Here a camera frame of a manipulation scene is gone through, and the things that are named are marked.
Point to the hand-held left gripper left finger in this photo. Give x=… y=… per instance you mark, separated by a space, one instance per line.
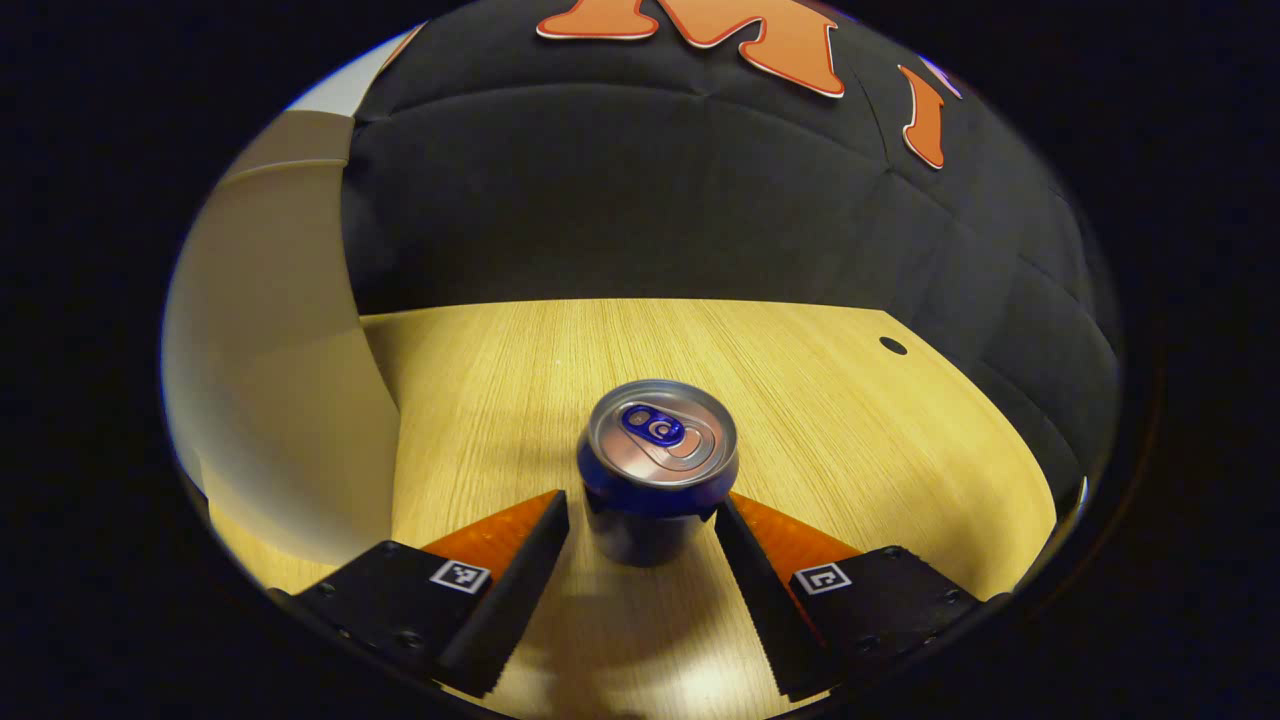
x=505 y=600

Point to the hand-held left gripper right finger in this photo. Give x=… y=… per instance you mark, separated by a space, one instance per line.
x=765 y=610

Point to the blue pop can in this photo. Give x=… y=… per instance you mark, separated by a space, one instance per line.
x=655 y=440

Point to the white desktop garbage bin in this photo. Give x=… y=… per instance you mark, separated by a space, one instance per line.
x=280 y=350

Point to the wooden desktop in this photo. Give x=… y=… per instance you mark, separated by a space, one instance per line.
x=820 y=430

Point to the round black desk grommet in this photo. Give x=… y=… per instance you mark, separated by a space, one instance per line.
x=893 y=346

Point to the black backdrop cloth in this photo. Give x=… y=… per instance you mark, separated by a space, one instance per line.
x=650 y=200

